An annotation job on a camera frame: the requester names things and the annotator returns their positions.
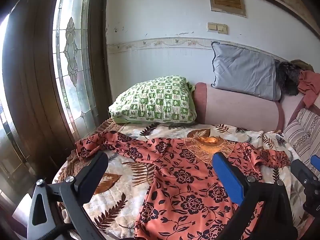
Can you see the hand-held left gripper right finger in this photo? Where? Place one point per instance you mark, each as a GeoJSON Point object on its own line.
{"type": "Point", "coordinates": [228, 177]}

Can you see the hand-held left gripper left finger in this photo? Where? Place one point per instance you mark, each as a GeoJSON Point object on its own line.
{"type": "Point", "coordinates": [95, 165]}

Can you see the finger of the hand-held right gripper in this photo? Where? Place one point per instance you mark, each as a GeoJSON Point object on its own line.
{"type": "Point", "coordinates": [316, 161]}
{"type": "Point", "coordinates": [301, 171]}

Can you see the orange floral garment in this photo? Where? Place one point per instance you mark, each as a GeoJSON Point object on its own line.
{"type": "Point", "coordinates": [187, 180]}

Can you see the leaf-print blanket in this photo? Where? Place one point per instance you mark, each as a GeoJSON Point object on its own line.
{"type": "Point", "coordinates": [120, 170]}

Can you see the striped cushion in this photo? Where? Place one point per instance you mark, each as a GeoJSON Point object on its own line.
{"type": "Point", "coordinates": [305, 135]}

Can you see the pink quilted sheet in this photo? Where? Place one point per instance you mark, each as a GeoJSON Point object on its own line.
{"type": "Point", "coordinates": [291, 107]}

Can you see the pink bolster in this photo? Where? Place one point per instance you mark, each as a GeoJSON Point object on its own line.
{"type": "Point", "coordinates": [237, 110]}

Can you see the salmon cloth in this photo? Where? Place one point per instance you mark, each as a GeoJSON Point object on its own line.
{"type": "Point", "coordinates": [310, 85]}

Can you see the green checked pillow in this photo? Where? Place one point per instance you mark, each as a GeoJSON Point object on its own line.
{"type": "Point", "coordinates": [152, 100]}

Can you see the dark furry cloth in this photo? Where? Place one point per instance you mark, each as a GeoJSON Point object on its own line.
{"type": "Point", "coordinates": [287, 77]}

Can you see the olive cloth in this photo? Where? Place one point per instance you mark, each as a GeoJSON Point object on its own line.
{"type": "Point", "coordinates": [303, 64]}

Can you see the grey pillow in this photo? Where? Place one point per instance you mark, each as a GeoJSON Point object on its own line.
{"type": "Point", "coordinates": [242, 70]}

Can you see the brown wooden door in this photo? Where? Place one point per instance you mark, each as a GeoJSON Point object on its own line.
{"type": "Point", "coordinates": [27, 80]}

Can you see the stained glass window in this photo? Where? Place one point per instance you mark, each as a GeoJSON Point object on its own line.
{"type": "Point", "coordinates": [72, 55]}

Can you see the dark framed picture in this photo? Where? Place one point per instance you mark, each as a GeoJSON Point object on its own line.
{"type": "Point", "coordinates": [287, 2]}

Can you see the beige light switch panel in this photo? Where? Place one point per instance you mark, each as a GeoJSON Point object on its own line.
{"type": "Point", "coordinates": [217, 28]}

